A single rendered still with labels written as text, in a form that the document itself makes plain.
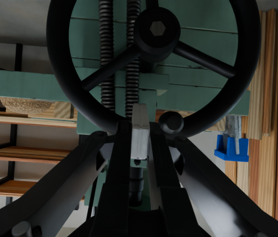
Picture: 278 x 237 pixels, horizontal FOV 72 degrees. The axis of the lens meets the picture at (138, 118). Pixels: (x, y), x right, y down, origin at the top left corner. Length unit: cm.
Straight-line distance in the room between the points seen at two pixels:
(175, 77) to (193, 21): 13
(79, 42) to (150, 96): 22
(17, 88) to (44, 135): 271
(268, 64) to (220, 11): 138
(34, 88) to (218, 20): 44
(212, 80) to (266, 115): 138
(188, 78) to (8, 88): 41
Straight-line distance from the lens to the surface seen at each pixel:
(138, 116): 17
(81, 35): 48
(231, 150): 132
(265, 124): 184
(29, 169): 339
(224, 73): 29
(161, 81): 35
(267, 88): 185
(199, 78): 47
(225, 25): 53
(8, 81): 52
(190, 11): 51
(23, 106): 52
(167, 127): 20
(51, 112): 64
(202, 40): 49
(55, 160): 262
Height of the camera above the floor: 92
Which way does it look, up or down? 1 degrees up
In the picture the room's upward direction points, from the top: 176 degrees counter-clockwise
